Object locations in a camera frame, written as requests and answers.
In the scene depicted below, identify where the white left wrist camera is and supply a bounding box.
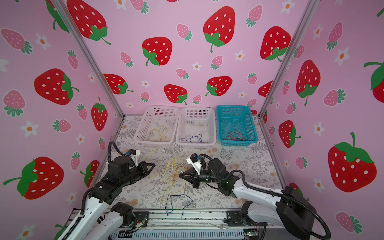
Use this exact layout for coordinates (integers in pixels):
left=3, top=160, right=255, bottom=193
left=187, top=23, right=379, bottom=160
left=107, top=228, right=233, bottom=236
left=125, top=149, right=140, bottom=168

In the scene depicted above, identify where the blue cable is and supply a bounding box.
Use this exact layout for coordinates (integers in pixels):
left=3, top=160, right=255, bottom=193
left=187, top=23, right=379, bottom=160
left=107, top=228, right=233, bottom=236
left=179, top=134, right=204, bottom=144

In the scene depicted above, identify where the aluminium frame post left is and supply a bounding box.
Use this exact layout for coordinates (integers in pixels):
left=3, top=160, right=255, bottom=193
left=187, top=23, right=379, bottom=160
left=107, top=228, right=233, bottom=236
left=52, top=0, right=125, bottom=119

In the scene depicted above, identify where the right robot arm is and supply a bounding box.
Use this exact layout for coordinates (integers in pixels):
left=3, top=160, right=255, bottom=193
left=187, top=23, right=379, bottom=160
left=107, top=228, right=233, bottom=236
left=179, top=154, right=331, bottom=240

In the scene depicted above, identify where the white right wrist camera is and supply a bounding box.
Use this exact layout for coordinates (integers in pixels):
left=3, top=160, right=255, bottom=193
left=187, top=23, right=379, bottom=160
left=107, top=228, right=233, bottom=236
left=187, top=153, right=206, bottom=175

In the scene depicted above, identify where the white plastic basket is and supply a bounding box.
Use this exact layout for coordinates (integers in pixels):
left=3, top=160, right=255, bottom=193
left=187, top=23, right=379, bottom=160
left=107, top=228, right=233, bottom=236
left=176, top=107, right=217, bottom=148
left=134, top=106, right=180, bottom=148

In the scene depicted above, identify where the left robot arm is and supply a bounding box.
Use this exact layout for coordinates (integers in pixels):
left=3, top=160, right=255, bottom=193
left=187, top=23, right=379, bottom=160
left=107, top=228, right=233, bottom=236
left=59, top=141, right=156, bottom=240

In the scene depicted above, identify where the aluminium frame post right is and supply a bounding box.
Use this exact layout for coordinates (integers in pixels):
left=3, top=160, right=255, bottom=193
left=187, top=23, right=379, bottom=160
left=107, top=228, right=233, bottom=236
left=259, top=0, right=320, bottom=119

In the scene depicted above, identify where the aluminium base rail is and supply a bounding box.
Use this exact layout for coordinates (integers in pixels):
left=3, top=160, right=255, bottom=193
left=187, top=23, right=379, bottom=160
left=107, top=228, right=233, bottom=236
left=65, top=208, right=310, bottom=240

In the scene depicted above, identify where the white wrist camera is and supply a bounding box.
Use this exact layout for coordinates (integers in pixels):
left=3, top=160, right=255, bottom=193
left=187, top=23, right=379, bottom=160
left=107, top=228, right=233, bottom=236
left=125, top=149, right=140, bottom=168
left=187, top=153, right=206, bottom=175

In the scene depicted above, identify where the yellow cables tangle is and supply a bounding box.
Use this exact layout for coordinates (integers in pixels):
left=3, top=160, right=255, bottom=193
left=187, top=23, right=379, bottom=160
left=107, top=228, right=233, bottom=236
left=148, top=149, right=188, bottom=206

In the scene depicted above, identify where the blue cables tangle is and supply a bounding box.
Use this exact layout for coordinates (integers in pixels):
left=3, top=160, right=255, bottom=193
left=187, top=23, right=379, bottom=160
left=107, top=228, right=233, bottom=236
left=164, top=194, right=193, bottom=219

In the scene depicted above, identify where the white plastic basket middle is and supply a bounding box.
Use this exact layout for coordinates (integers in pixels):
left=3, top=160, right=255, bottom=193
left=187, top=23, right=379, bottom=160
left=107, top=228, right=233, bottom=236
left=176, top=107, right=217, bottom=148

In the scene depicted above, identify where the teal plastic basket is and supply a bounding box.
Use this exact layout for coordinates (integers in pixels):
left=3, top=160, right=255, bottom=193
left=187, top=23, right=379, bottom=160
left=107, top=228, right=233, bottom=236
left=216, top=105, right=258, bottom=147

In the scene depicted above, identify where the red cable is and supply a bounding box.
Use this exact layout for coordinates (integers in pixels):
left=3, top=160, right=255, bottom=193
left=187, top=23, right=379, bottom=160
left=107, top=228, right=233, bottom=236
left=226, top=128, right=249, bottom=141

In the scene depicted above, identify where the yellow cable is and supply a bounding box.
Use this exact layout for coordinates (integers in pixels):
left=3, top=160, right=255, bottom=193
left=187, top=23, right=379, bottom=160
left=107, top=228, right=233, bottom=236
left=149, top=125, right=172, bottom=141

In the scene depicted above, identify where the white plastic basket left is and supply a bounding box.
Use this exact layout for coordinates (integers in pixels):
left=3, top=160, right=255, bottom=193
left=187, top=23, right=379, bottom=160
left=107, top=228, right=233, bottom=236
left=134, top=106, right=180, bottom=148

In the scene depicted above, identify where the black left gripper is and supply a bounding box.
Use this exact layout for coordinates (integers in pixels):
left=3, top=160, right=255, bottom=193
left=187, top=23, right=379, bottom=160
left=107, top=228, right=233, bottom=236
left=121, top=161, right=156, bottom=188

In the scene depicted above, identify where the aluminium frame post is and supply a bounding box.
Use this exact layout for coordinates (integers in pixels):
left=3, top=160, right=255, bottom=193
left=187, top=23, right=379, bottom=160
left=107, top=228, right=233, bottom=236
left=52, top=0, right=125, bottom=119
left=259, top=0, right=320, bottom=119

